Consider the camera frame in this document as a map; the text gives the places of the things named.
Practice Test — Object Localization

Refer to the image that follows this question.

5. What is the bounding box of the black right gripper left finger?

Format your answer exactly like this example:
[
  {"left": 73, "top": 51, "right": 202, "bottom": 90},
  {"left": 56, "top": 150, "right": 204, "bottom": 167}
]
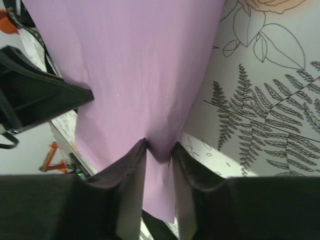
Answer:
[{"left": 0, "top": 137, "right": 149, "bottom": 240}]

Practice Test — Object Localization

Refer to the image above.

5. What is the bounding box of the black ribbon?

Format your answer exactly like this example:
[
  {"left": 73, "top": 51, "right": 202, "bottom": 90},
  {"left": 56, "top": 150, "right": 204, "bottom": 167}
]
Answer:
[{"left": 6, "top": 6, "right": 62, "bottom": 78}]

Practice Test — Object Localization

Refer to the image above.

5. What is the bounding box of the aluminium side rail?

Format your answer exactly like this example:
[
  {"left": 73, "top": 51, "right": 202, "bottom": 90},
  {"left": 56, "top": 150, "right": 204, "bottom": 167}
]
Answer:
[{"left": 48, "top": 117, "right": 100, "bottom": 181}]

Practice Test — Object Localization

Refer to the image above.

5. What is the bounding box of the purple and pink wrapping paper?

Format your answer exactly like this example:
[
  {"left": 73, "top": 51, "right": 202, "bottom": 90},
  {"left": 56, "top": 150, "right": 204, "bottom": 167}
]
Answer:
[{"left": 21, "top": 0, "right": 227, "bottom": 224}]

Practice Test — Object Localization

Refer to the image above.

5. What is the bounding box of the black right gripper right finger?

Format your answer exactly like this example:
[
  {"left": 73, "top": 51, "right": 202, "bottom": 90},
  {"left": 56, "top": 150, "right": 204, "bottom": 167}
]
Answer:
[{"left": 171, "top": 141, "right": 320, "bottom": 240}]

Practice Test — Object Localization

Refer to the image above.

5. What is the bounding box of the floral tablecloth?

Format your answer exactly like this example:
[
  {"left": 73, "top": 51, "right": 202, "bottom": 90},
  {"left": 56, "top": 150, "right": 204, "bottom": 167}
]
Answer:
[{"left": 18, "top": 0, "right": 320, "bottom": 180}]

